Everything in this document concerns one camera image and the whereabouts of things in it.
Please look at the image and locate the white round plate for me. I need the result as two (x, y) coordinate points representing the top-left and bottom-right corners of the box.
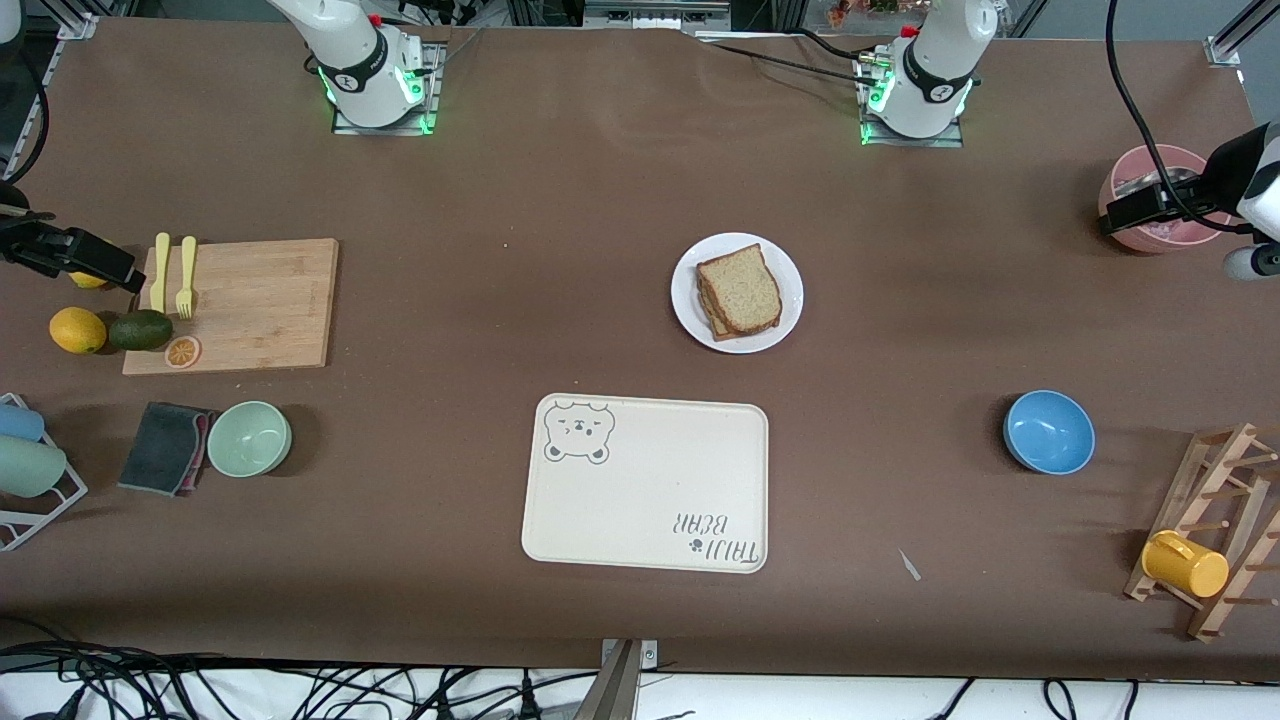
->
(670, 232), (804, 355)

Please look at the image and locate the brown bread slice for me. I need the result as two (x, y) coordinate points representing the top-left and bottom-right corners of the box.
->
(697, 285), (781, 343)
(696, 243), (783, 336)

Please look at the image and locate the pink bowl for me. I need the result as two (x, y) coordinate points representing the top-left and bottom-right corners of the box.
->
(1098, 145), (1233, 254)

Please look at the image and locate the dark green avocado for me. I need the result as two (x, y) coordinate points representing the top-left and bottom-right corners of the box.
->
(108, 309), (174, 352)

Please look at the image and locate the yellow plastic fork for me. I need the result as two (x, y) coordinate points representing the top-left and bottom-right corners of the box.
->
(175, 236), (198, 320)

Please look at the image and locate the wooden cutting board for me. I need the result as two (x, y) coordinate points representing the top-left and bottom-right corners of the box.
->
(122, 238), (340, 377)

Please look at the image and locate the grey folded cloth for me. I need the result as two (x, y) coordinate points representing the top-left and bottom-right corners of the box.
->
(118, 402), (216, 497)

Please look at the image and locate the pale green cup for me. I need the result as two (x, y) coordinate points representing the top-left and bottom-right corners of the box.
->
(0, 435), (68, 499)

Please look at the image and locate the blue bowl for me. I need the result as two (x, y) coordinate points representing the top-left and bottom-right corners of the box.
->
(1003, 390), (1096, 475)

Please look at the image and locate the light green bowl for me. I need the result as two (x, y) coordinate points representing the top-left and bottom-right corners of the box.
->
(207, 401), (293, 478)

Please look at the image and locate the yellow mug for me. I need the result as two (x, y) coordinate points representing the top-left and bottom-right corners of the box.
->
(1141, 530), (1230, 599)

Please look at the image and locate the wooden mug rack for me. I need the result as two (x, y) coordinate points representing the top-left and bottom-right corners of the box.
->
(1124, 422), (1280, 643)

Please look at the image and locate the brown bread slice under egg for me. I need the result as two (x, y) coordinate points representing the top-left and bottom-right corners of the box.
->
(697, 285), (781, 343)

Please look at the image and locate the grey metal box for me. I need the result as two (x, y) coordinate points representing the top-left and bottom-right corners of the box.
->
(584, 0), (733, 29)

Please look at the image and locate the cream bear print tray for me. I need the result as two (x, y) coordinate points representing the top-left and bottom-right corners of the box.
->
(521, 392), (770, 575)

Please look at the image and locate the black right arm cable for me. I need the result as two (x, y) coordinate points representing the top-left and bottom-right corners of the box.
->
(5, 70), (49, 181)

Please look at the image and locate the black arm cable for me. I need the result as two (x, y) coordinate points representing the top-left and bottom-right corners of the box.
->
(1104, 0), (1201, 216)
(5, 70), (49, 181)

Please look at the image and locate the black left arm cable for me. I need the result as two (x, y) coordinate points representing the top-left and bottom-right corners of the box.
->
(1104, 0), (1201, 216)

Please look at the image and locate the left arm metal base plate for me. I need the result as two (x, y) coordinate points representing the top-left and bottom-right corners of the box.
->
(858, 50), (966, 149)

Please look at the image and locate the white wire rack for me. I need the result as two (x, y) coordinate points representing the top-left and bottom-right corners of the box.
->
(0, 393), (89, 553)

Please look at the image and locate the black table cable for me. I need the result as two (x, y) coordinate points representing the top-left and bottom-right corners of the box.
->
(700, 35), (876, 89)

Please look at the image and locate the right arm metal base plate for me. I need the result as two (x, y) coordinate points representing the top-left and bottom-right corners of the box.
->
(332, 40), (441, 136)

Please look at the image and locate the black cable tangle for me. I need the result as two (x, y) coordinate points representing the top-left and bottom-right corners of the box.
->
(0, 615), (601, 720)

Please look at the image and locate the black loose cable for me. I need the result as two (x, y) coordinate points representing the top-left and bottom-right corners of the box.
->
(925, 678), (976, 720)

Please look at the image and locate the grey metal post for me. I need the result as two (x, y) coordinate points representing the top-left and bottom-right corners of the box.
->
(575, 640), (643, 720)

